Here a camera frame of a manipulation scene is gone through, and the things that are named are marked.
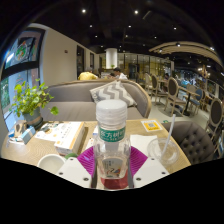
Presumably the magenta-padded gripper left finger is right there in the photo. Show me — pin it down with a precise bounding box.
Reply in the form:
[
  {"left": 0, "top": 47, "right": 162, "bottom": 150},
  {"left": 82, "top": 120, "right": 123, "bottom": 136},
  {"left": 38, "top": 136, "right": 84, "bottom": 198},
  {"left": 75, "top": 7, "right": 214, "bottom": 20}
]
[{"left": 55, "top": 145, "right": 98, "bottom": 190}]

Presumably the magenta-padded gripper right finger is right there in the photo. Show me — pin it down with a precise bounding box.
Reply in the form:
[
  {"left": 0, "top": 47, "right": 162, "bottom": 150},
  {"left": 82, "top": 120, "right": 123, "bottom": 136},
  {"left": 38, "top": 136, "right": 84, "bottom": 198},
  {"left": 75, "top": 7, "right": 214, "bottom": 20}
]
[{"left": 127, "top": 145, "right": 171, "bottom": 190}]

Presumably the clear plastic water bottle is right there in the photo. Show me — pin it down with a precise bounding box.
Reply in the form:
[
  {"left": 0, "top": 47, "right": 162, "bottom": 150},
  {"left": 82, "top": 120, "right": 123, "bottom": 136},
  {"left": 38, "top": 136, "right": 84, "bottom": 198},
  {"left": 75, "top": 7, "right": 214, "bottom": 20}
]
[{"left": 92, "top": 99, "right": 132, "bottom": 190}]

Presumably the clear plastic lidded cup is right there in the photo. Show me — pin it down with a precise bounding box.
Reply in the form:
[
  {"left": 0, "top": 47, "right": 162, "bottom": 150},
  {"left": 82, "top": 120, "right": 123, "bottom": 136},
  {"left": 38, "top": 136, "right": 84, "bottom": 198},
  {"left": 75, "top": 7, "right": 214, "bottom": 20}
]
[{"left": 146, "top": 136, "right": 181, "bottom": 168}]

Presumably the white paper napkin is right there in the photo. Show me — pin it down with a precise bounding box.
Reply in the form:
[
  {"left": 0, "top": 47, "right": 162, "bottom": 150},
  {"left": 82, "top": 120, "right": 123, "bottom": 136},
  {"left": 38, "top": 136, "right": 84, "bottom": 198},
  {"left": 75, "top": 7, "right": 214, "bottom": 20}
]
[{"left": 128, "top": 133, "right": 160, "bottom": 157}]

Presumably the white cardboard box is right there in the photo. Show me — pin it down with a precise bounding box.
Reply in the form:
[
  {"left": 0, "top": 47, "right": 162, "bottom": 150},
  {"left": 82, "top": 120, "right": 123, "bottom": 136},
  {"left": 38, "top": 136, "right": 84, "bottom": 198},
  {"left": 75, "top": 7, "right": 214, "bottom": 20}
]
[{"left": 53, "top": 120, "right": 86, "bottom": 156}]

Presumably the white drinking straw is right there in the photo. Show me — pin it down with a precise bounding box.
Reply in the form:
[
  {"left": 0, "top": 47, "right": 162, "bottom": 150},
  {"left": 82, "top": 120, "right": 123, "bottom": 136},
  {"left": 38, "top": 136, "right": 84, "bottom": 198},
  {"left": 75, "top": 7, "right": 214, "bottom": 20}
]
[{"left": 161, "top": 113, "right": 177, "bottom": 156}]

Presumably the yellow square table sticker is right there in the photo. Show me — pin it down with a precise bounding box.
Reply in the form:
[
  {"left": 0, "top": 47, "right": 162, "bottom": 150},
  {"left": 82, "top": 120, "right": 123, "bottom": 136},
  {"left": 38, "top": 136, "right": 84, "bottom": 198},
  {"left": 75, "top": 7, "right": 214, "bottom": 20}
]
[{"left": 140, "top": 118, "right": 164, "bottom": 133}]

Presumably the small blue white tissue pack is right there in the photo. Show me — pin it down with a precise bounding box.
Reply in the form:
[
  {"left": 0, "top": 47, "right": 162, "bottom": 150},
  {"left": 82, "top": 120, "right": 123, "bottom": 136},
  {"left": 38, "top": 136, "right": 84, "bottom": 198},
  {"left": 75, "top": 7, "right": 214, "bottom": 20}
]
[{"left": 89, "top": 124, "right": 100, "bottom": 138}]

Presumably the grey tufted armchair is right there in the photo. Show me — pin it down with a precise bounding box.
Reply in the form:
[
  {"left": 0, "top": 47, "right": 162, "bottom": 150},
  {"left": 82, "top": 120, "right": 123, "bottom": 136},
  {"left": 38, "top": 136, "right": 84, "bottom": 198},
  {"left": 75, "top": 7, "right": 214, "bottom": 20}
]
[{"left": 161, "top": 120, "right": 218, "bottom": 165}]

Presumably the small light blue box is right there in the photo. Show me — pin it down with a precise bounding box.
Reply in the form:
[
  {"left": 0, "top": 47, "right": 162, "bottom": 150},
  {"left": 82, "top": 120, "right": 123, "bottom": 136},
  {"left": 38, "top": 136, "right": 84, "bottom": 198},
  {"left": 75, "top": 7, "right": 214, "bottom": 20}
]
[{"left": 21, "top": 125, "right": 37, "bottom": 145}]

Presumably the small wooden holder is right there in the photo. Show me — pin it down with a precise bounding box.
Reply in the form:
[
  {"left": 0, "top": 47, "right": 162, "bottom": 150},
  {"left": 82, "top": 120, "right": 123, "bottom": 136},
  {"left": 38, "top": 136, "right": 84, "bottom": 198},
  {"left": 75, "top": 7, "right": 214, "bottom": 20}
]
[{"left": 12, "top": 119, "right": 29, "bottom": 138}]

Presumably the grey curved sofa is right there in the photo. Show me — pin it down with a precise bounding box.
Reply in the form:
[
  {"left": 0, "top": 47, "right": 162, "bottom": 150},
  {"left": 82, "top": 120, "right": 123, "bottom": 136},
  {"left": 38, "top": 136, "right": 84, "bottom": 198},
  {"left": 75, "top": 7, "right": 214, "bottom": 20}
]
[{"left": 39, "top": 78, "right": 153, "bottom": 123}]

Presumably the group of wooden dining chairs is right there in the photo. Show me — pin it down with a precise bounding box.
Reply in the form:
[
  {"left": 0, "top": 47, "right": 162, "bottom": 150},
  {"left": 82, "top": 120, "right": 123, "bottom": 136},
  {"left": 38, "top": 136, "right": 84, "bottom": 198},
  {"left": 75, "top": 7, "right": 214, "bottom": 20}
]
[{"left": 144, "top": 70, "right": 224, "bottom": 158}]

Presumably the green potted plant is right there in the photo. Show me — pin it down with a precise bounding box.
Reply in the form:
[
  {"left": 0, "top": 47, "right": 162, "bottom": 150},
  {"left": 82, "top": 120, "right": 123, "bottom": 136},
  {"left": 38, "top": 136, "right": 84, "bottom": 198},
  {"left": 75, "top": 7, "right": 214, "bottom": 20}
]
[{"left": 8, "top": 77, "right": 60, "bottom": 128}]

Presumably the grey white chevron cushion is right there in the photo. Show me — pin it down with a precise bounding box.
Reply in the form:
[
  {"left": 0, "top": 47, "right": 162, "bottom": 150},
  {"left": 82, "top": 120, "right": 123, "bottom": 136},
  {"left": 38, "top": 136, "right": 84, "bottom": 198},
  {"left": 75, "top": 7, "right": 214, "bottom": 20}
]
[{"left": 88, "top": 79, "right": 138, "bottom": 109}]

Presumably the person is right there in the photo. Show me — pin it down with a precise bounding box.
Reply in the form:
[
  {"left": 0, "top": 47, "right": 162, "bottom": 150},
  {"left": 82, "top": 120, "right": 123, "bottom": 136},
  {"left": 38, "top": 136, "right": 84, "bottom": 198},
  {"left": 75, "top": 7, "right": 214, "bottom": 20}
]
[
  {"left": 111, "top": 66, "right": 129, "bottom": 81},
  {"left": 77, "top": 67, "right": 100, "bottom": 81}
]

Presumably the window with printed posters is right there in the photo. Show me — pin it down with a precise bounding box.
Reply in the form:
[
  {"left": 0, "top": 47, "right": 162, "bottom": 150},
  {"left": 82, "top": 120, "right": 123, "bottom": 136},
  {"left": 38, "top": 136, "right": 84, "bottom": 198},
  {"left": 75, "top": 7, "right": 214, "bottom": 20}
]
[{"left": 0, "top": 27, "right": 46, "bottom": 112}]

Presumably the group of ceiling lights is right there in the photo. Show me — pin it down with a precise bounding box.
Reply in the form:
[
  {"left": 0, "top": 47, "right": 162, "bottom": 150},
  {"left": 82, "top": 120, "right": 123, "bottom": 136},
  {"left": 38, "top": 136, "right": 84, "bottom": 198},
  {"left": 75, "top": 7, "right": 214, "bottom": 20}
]
[{"left": 79, "top": 7, "right": 218, "bottom": 52}]

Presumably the white mug with green handle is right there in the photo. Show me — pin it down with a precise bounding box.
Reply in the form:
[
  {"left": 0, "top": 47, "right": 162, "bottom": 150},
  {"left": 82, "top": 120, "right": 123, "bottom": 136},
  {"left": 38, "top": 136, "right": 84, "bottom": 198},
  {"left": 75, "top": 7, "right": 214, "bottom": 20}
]
[{"left": 36, "top": 152, "right": 80, "bottom": 175}]

